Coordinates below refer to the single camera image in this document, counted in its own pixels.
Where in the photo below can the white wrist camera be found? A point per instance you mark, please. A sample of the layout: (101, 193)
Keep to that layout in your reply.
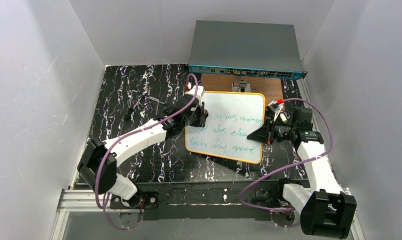
(276, 110)
(196, 91)

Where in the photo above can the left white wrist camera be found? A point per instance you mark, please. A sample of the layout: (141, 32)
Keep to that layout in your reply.
(196, 91)

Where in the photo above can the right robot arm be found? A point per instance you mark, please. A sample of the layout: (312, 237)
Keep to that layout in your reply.
(325, 211)

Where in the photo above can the teal network switch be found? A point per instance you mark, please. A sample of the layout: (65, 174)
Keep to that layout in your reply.
(265, 50)

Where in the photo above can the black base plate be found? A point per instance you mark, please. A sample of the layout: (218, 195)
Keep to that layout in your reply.
(205, 200)

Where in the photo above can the yellow framed whiteboard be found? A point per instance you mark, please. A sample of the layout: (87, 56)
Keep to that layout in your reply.
(232, 117)

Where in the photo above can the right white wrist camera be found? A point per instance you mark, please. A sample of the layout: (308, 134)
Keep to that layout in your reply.
(276, 110)

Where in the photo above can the brown wooden board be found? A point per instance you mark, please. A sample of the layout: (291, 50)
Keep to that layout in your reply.
(271, 88)

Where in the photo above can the black marble pattern mat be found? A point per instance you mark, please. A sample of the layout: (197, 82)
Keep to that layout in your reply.
(168, 161)

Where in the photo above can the aluminium frame rail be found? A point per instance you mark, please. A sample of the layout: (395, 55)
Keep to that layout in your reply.
(83, 201)

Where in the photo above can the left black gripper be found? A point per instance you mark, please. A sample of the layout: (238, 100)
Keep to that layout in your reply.
(203, 115)

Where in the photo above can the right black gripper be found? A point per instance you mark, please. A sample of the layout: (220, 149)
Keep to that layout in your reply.
(269, 132)

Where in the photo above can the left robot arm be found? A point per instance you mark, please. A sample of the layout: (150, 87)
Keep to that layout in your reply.
(100, 160)

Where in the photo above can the grey metal bracket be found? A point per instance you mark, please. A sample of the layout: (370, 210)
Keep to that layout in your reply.
(241, 86)

